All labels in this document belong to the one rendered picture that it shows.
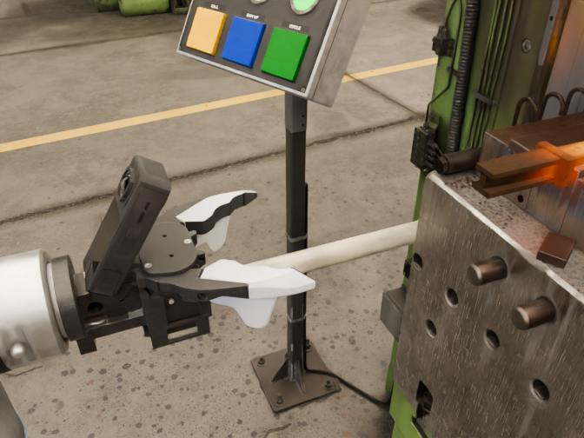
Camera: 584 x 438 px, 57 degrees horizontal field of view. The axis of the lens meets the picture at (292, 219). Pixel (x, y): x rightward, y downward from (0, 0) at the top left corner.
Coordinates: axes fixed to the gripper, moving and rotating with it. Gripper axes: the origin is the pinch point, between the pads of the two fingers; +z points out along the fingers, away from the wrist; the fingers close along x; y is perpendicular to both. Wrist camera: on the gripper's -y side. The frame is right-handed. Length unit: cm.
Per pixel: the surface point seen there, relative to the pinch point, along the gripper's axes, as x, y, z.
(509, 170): 1.2, -1.3, 24.7
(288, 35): -44.6, -3.7, 18.4
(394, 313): -37, 61, 42
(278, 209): -143, 100, 53
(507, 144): -8.5, 1.9, 33.4
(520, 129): -11.4, 1.9, 38.2
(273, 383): -57, 99, 18
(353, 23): -42, -5, 28
